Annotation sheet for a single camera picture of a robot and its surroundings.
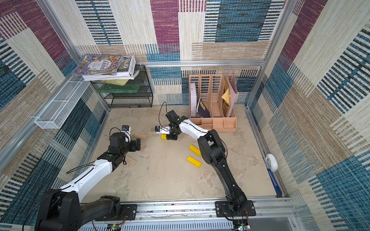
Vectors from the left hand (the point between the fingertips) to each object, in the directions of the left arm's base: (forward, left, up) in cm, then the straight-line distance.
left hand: (131, 138), depth 88 cm
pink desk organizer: (+40, -55, -6) cm, 68 cm away
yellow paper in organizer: (+21, -58, +14) cm, 63 cm away
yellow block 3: (-10, -37, -11) cm, 40 cm away
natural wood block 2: (-10, +2, -10) cm, 14 cm away
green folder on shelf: (+32, +5, +13) cm, 35 cm away
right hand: (+9, -20, -9) cm, 24 cm away
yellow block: (+6, -17, -8) cm, 20 cm away
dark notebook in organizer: (+24, -45, -2) cm, 51 cm away
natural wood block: (+9, -1, -9) cm, 13 cm away
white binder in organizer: (+26, -38, +8) cm, 47 cm away
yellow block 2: (-2, -39, -11) cm, 40 cm away
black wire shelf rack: (+42, +2, -5) cm, 42 cm away
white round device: (-13, -83, -8) cm, 84 cm away
